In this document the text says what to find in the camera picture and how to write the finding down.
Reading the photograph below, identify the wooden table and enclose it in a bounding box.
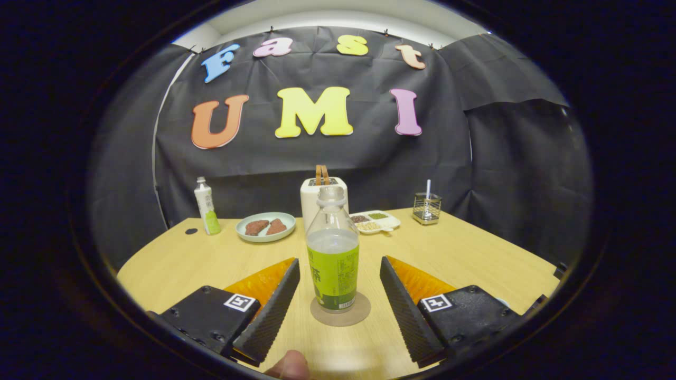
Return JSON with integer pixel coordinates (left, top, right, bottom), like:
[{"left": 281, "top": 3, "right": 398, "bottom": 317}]
[{"left": 116, "top": 207, "right": 561, "bottom": 380}]

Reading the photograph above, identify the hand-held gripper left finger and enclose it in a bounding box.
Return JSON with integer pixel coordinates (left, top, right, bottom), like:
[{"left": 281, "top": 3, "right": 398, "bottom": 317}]
[{"left": 147, "top": 258, "right": 301, "bottom": 366}]

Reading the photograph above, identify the wire mesh holder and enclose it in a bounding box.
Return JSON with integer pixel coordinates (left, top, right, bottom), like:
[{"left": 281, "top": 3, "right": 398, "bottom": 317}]
[{"left": 412, "top": 192, "right": 443, "bottom": 226}]

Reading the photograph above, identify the round brown coaster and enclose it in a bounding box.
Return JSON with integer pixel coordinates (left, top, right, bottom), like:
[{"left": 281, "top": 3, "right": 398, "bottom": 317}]
[{"left": 310, "top": 292, "right": 371, "bottom": 327}]

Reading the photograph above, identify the pale green plate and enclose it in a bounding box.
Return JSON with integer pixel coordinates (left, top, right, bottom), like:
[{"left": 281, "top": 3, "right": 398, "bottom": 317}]
[{"left": 236, "top": 212, "right": 296, "bottom": 243}]

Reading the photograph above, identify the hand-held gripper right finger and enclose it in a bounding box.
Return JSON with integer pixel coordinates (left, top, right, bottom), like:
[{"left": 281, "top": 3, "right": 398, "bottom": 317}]
[{"left": 379, "top": 256, "right": 550, "bottom": 368}]

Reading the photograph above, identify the white capped drink bottle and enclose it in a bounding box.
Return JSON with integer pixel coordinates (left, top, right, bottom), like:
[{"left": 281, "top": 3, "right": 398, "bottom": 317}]
[{"left": 194, "top": 176, "right": 222, "bottom": 236}]

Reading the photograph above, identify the white toaster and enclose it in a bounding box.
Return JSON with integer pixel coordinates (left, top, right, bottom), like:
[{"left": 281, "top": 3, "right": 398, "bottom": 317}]
[{"left": 300, "top": 177, "right": 349, "bottom": 233}]

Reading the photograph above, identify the green label juice bottle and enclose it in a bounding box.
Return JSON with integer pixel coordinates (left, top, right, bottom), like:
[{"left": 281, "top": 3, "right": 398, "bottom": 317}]
[{"left": 306, "top": 186, "right": 361, "bottom": 314}]

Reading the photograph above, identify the white divided snack tray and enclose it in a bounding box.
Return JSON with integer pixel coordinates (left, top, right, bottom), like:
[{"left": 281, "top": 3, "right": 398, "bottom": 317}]
[{"left": 349, "top": 210, "right": 401, "bottom": 235}]

